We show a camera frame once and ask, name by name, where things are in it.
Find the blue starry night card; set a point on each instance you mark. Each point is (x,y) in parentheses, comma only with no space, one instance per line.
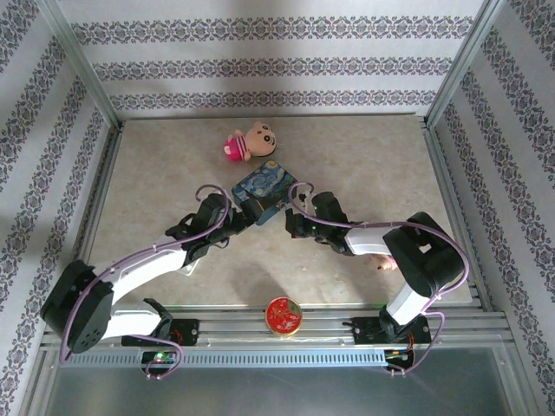
(271,184)

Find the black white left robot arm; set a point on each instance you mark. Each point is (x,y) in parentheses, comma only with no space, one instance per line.
(147,271)

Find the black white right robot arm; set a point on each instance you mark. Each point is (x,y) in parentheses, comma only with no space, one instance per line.
(425,260)

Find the clear plastic holder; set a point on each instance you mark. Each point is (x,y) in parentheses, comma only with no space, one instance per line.
(190,268)

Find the pink plush doll toy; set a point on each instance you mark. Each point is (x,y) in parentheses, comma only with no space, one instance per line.
(247,143)

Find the small pink toy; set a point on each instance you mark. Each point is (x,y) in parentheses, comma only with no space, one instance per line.
(381,262)

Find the red round tin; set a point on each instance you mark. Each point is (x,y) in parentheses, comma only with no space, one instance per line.
(283,316)

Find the aluminium rail bench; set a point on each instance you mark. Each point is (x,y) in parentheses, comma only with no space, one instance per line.
(238,327)

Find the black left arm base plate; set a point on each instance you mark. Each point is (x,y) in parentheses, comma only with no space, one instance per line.
(182,333)

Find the aluminium side rail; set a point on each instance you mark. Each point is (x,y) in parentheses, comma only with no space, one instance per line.
(455,195)
(93,195)

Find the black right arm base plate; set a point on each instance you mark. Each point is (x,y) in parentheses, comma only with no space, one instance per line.
(368,331)

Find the aluminium frame corner post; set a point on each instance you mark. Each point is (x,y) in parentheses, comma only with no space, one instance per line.
(461,65)
(80,65)

